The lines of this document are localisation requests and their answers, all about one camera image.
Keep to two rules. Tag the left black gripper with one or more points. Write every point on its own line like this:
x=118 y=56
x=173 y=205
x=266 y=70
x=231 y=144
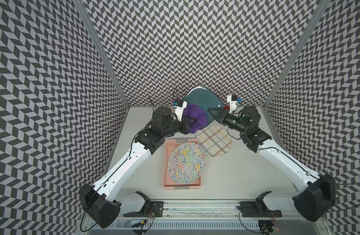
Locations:
x=185 y=124

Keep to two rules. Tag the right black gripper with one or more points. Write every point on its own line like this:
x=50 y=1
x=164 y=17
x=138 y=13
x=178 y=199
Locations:
x=221 y=114

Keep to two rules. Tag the purple cloth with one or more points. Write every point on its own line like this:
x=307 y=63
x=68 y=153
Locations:
x=197 y=117

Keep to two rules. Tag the white plaid striped plate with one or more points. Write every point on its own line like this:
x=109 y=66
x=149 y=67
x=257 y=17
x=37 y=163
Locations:
x=214 y=140

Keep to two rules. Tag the dark teal square plate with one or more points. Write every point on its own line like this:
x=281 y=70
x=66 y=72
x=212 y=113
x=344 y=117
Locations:
x=205 y=99

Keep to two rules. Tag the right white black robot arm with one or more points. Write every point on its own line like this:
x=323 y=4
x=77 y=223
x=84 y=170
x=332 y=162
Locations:
x=316 y=193

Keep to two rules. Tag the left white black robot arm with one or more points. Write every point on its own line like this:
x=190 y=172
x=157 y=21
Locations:
x=100 y=200

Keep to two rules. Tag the colourful speckled round plate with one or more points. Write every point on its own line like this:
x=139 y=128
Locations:
x=186 y=163

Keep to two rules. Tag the pink plastic tray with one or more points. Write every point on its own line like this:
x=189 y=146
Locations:
x=167 y=183

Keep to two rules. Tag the aluminium front rail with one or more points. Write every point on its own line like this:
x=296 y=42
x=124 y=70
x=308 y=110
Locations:
x=206 y=209

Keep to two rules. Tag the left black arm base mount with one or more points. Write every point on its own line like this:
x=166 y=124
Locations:
x=140 y=205

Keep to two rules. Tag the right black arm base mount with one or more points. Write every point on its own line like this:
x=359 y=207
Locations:
x=257 y=208

